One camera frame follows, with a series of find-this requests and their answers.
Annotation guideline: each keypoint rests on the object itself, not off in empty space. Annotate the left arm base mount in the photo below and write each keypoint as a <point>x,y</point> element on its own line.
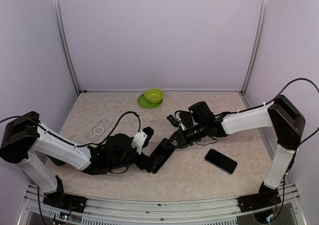
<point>60,199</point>

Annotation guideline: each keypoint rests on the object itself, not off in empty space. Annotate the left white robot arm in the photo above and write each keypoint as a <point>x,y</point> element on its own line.
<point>25,135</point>

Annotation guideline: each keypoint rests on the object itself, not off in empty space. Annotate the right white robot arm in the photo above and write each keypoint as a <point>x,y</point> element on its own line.
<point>280,114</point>

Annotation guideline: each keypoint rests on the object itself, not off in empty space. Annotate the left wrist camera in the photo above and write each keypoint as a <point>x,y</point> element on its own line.
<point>141,139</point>

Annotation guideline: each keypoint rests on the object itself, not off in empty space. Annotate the aluminium frame post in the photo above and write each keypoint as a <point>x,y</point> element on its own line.
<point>65,46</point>
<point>255,49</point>

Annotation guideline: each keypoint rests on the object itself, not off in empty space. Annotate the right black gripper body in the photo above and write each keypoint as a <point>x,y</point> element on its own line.
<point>187,140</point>

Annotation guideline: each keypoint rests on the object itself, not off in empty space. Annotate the green bowl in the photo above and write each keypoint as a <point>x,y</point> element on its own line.
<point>154,95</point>

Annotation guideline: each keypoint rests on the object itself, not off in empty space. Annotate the green saucer plate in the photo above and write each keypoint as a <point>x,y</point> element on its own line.
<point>145,104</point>

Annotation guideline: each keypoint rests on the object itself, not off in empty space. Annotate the black phone blue edge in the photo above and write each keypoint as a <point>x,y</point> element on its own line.
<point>221,161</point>

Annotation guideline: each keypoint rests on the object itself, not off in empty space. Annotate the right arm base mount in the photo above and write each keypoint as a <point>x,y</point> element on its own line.
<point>264,198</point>

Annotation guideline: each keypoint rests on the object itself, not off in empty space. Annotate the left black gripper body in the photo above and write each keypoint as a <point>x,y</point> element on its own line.
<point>120,163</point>

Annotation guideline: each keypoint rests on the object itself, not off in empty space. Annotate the right aluminium frame post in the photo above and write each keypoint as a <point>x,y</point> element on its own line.
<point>255,49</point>

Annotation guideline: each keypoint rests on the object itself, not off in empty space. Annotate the large black phone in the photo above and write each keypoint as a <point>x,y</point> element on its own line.
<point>164,149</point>

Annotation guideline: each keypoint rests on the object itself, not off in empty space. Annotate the left clear phone case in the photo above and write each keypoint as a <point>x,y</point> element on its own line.
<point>98,130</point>

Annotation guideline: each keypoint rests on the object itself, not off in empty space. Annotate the left aluminium frame post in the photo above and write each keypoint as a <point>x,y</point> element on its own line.
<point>65,46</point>

